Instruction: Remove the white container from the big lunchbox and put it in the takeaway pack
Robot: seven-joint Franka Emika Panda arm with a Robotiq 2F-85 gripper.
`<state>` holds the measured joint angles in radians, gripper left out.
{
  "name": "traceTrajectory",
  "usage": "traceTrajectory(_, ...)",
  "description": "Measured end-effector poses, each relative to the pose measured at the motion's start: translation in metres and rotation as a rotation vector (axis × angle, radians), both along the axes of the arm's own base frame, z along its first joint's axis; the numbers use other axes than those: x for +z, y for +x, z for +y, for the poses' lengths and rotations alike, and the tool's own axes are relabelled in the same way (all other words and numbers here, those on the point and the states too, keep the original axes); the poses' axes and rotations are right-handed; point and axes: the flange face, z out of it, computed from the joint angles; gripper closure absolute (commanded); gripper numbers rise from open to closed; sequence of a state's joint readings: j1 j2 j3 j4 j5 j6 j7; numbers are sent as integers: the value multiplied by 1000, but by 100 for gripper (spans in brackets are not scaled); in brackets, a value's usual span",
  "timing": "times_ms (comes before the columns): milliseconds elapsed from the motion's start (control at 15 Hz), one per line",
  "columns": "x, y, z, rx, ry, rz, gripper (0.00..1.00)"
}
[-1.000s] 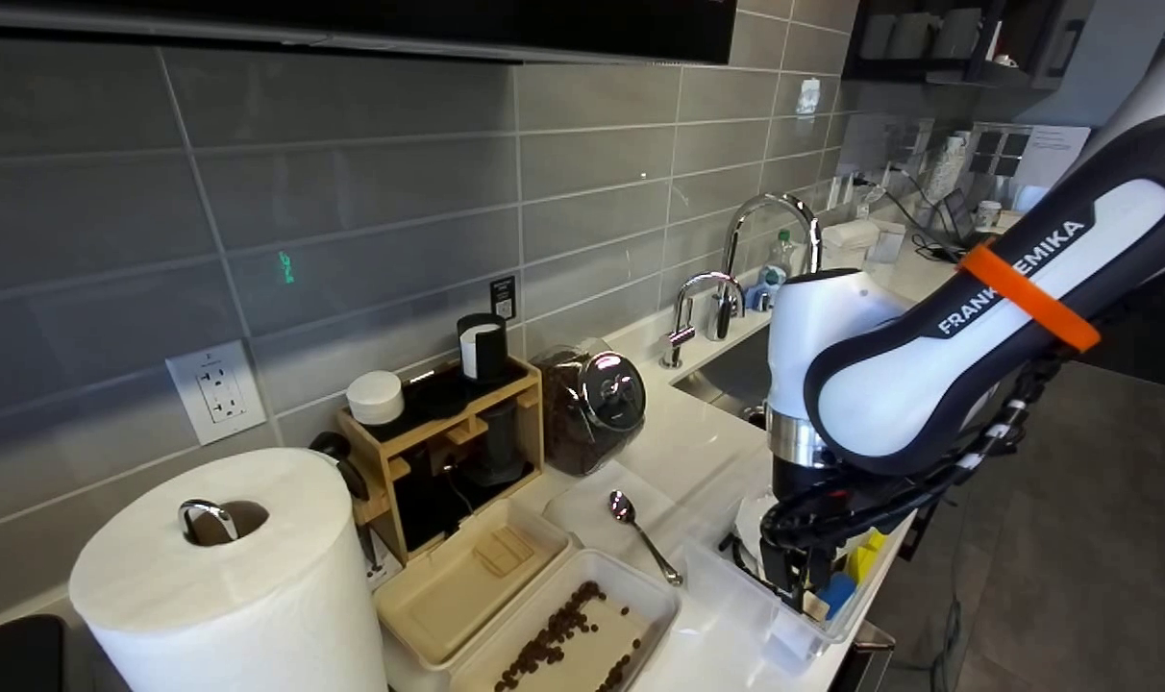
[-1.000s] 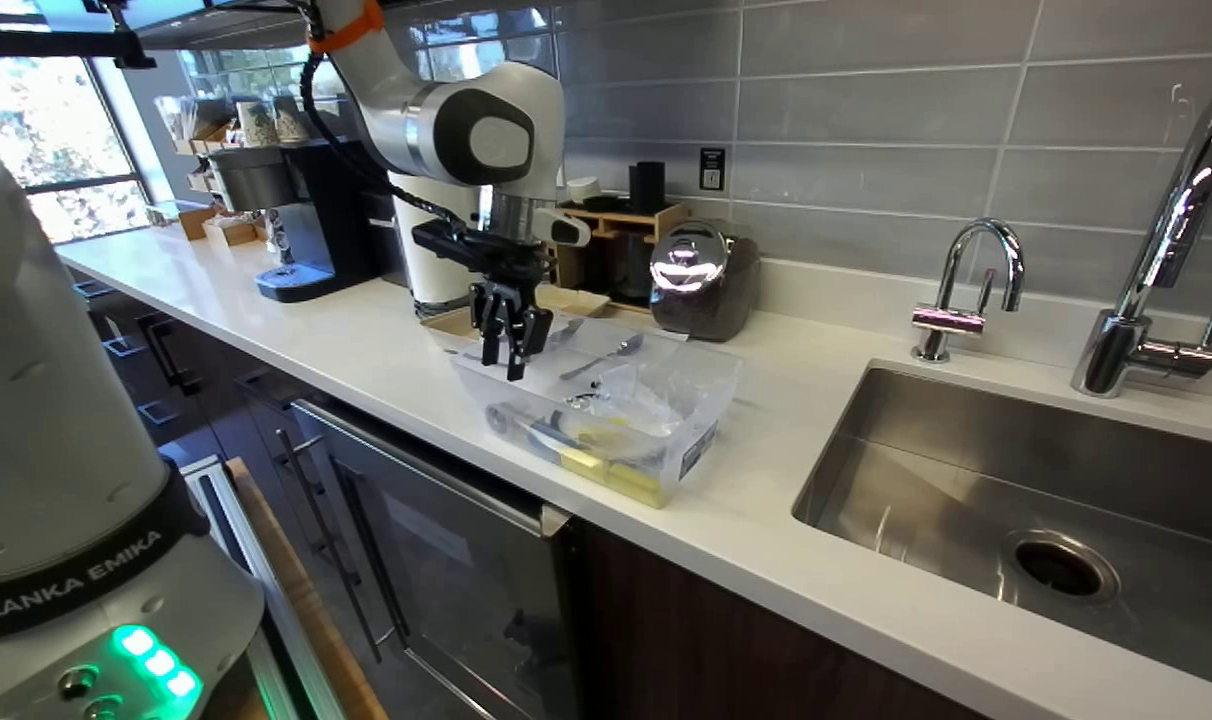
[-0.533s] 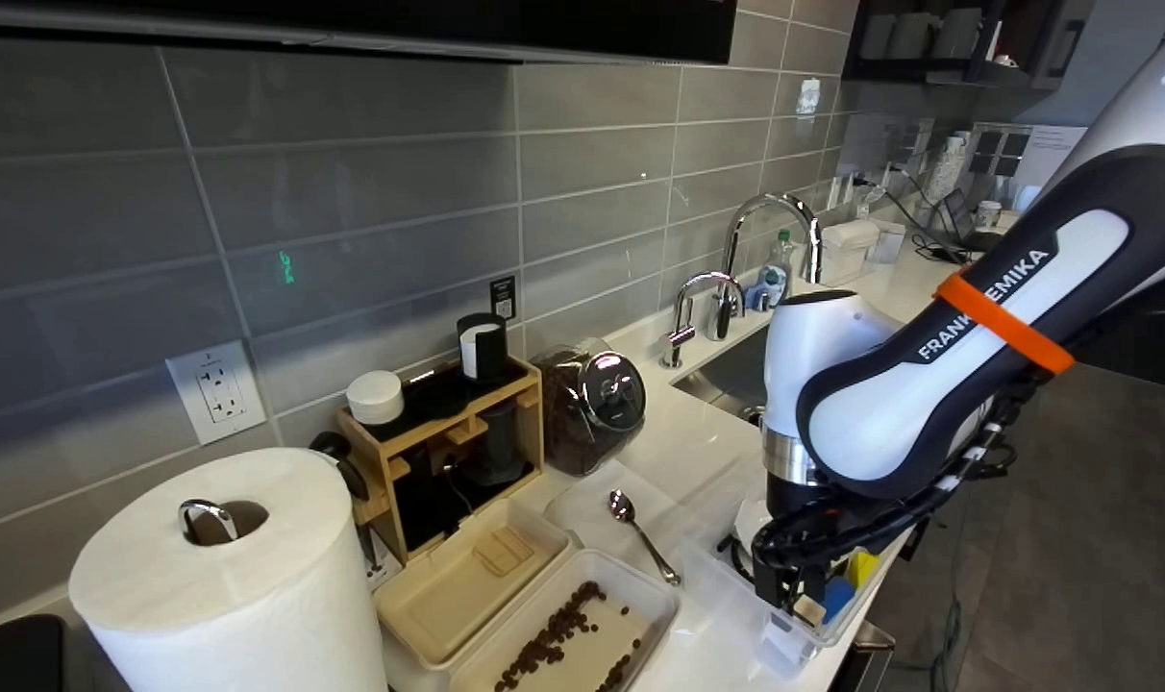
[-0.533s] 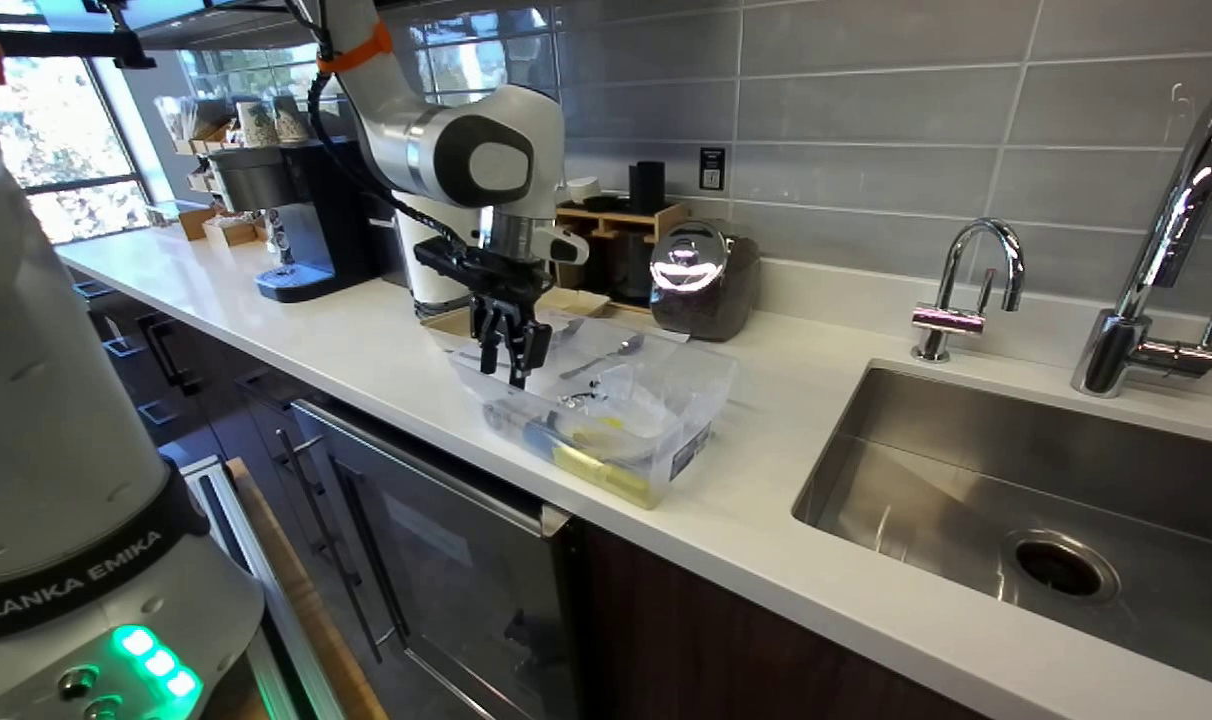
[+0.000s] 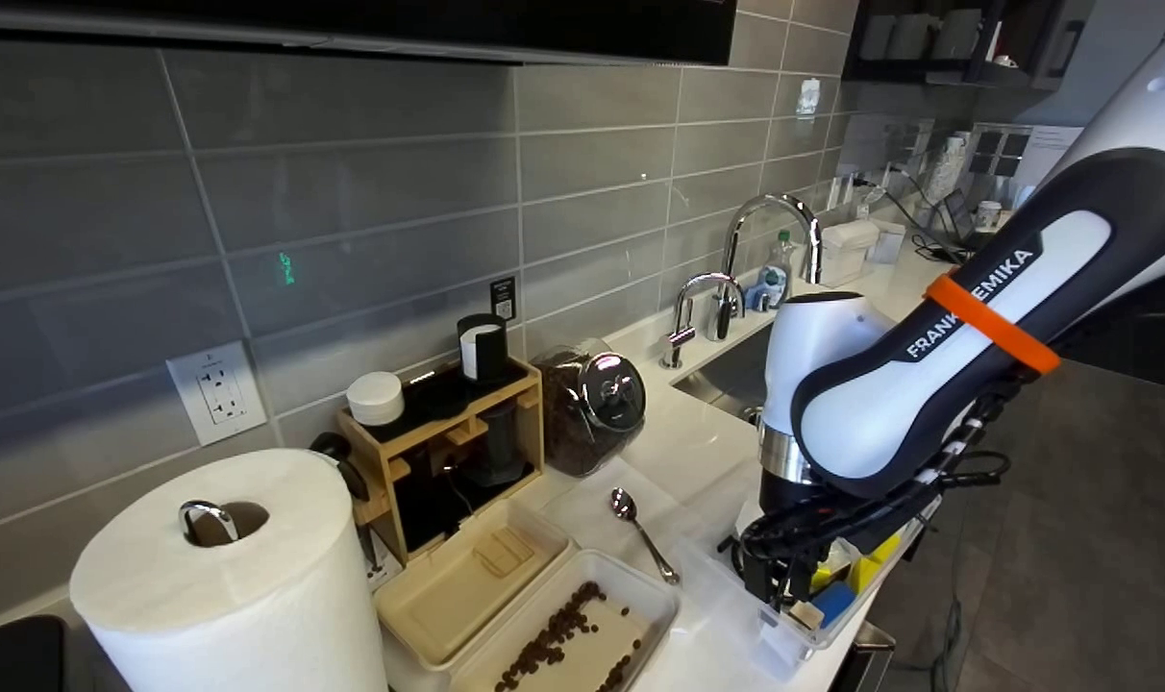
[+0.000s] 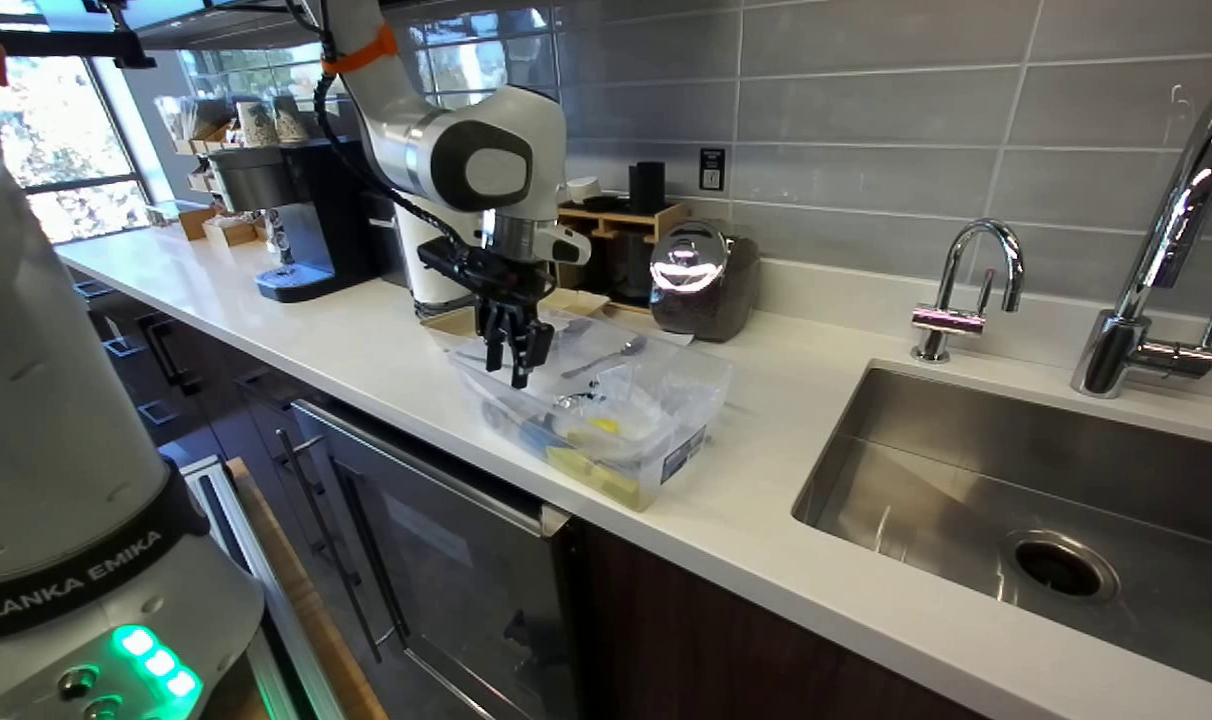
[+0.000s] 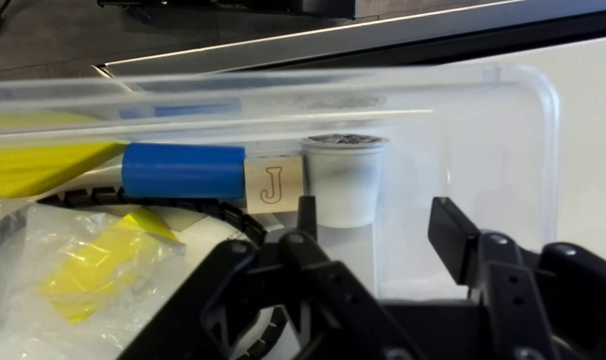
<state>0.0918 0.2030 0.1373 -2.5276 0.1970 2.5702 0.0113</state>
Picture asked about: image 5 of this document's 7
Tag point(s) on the flat black object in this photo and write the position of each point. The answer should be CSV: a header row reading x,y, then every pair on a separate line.
x,y
9,654

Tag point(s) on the big clear plastic lunchbox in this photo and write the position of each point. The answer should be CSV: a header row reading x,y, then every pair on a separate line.
x,y
736,616

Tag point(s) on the white tray with brown crumbs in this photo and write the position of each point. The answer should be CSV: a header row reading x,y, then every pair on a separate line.
x,y
567,636

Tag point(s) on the white paper towel roll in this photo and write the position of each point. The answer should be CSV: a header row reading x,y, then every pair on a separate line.
x,y
221,590

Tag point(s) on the wooden organizer shelf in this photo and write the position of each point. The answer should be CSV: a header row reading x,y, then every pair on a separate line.
x,y
448,426

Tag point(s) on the dark wall shelf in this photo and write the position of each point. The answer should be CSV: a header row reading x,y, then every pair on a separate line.
x,y
941,70

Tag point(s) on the small white round cup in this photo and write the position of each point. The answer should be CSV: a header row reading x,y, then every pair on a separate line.
x,y
373,397

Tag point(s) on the dark jar with metal lid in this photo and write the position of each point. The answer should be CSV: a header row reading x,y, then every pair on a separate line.
x,y
594,408

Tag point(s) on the wooden cutting board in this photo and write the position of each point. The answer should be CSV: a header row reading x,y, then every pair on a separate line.
x,y
470,581

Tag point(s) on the blue soap bottle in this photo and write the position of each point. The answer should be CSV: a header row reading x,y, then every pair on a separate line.
x,y
772,286

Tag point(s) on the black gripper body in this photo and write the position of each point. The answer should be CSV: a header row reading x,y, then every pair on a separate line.
x,y
785,498

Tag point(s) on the blue sponge piece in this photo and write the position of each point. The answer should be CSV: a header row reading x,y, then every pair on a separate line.
x,y
835,600

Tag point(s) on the metal spoon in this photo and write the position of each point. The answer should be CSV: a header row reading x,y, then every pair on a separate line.
x,y
641,525

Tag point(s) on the white box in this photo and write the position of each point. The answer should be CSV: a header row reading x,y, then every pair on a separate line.
x,y
863,239

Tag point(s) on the black and white grinder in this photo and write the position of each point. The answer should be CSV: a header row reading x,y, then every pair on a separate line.
x,y
484,347

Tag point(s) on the black wall outlet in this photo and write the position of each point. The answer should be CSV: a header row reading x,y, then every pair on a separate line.
x,y
503,299

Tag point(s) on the small chrome faucet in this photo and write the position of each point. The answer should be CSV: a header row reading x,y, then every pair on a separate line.
x,y
700,311

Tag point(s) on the clear plastic lid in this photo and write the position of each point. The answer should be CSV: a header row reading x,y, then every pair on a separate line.
x,y
594,514

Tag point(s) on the white wall outlet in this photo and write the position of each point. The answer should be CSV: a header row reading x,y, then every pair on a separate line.
x,y
217,390

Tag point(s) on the metal paper towel holder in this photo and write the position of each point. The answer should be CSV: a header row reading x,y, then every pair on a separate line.
x,y
211,521

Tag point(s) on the small black round object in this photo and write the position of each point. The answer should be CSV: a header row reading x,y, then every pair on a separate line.
x,y
335,456

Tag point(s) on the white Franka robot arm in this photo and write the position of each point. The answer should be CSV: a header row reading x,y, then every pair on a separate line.
x,y
863,408

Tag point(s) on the yellow sponge piece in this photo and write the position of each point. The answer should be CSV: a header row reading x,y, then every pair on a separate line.
x,y
873,561

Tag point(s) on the large chrome faucet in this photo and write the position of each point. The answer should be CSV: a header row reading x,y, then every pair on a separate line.
x,y
776,207

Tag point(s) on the stainless steel sink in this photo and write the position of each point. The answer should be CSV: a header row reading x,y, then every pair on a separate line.
x,y
736,371

